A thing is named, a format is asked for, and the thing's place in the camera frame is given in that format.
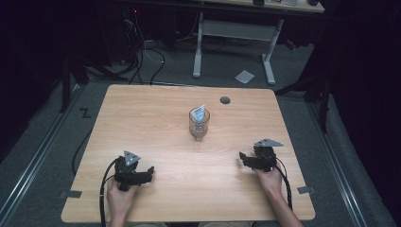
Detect metal floor rail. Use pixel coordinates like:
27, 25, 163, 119
305, 102, 369, 227
0, 84, 83, 223

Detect person's right hand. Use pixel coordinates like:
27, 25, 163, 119
253, 165, 284, 199

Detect person's left leg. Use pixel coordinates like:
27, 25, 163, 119
127, 221, 168, 227

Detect person's leg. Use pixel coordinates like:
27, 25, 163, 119
198, 221, 253, 227
127, 221, 168, 227

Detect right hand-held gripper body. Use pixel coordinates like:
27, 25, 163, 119
253, 138, 285, 173

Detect thin black floor cable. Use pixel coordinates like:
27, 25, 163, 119
71, 127, 95, 177

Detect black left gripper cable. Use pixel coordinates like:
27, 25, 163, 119
98, 157, 121, 227

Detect grey tape piece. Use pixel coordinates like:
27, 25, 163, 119
60, 189, 83, 200
297, 185, 317, 195

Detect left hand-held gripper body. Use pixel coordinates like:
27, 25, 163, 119
113, 149, 142, 192

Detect bundle of floor cables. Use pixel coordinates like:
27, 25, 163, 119
122, 8, 166, 86

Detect person's right leg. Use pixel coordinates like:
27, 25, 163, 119
198, 221, 253, 227

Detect white toothpaste tube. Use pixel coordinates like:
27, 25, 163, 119
190, 104, 207, 133

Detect grey paper sheet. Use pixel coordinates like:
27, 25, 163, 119
234, 69, 255, 85

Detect white-framed wooden desk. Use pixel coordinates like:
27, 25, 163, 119
119, 0, 325, 87

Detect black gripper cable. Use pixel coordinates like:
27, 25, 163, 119
273, 156, 294, 212
98, 157, 121, 227

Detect person's left hand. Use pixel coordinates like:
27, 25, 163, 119
106, 179, 139, 219

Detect black metal stand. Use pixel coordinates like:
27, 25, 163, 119
59, 55, 129, 114
273, 70, 333, 134

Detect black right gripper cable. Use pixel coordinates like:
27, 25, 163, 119
273, 156, 294, 212

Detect clear glass cup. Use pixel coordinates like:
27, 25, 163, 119
188, 107, 211, 143

